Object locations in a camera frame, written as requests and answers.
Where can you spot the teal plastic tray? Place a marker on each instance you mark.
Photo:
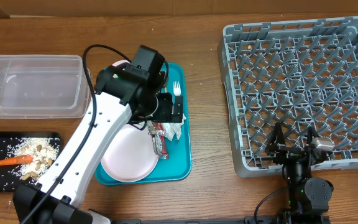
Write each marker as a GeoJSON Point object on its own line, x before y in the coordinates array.
{"type": "Point", "coordinates": [178, 165]}

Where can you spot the pink bowl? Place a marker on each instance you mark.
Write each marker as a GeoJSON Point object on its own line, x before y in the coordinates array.
{"type": "Point", "coordinates": [120, 62]}

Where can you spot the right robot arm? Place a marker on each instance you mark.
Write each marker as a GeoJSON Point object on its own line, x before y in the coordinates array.
{"type": "Point", "coordinates": [308, 196]}

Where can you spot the red foil snack wrapper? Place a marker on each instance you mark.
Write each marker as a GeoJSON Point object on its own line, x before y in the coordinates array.
{"type": "Point", "coordinates": [157, 134]}

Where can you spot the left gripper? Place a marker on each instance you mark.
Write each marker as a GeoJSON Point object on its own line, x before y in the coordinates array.
{"type": "Point", "coordinates": [167, 115]}

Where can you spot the white napkin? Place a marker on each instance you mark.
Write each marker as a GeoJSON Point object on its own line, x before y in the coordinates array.
{"type": "Point", "coordinates": [173, 129]}

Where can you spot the black waste tray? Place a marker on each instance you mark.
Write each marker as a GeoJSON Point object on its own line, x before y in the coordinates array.
{"type": "Point", "coordinates": [10, 176]}

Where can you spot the grey dishwasher rack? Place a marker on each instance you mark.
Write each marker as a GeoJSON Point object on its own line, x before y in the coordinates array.
{"type": "Point", "coordinates": [300, 74]}

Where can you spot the pink plate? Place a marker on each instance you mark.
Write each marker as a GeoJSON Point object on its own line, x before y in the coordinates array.
{"type": "Point", "coordinates": [130, 156]}

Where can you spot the orange carrot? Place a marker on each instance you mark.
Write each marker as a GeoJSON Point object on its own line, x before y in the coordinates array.
{"type": "Point", "coordinates": [19, 160]}

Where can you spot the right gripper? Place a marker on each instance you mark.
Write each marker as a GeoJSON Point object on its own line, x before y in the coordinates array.
{"type": "Point", "coordinates": [277, 145]}

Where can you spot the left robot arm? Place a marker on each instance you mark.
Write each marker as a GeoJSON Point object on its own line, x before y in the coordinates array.
{"type": "Point", "coordinates": [128, 93]}

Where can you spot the clear plastic bin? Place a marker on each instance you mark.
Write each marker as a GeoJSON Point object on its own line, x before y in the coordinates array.
{"type": "Point", "coordinates": [42, 87]}

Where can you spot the rice and peanut scraps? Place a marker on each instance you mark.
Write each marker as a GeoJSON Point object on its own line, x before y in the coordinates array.
{"type": "Point", "coordinates": [44, 156]}

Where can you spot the white plastic fork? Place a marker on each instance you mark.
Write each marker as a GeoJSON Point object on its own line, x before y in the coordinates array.
{"type": "Point", "coordinates": [176, 88]}

